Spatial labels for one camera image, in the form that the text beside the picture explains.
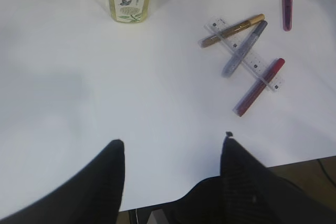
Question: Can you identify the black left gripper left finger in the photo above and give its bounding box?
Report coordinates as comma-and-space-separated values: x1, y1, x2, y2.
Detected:
1, 140, 125, 223

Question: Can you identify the clear plastic ruler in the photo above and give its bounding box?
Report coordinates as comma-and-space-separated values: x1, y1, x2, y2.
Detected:
205, 18, 282, 91

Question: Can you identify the silver glitter pen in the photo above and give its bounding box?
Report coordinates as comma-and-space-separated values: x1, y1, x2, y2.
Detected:
222, 20, 268, 78

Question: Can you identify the red glitter pen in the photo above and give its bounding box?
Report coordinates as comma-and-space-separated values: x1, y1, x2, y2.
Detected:
233, 58, 285, 117

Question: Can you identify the gold glitter pen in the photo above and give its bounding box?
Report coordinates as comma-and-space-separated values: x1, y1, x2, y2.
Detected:
200, 14, 265, 48

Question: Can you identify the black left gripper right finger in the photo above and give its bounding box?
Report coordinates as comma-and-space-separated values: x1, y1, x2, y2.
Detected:
220, 132, 335, 223

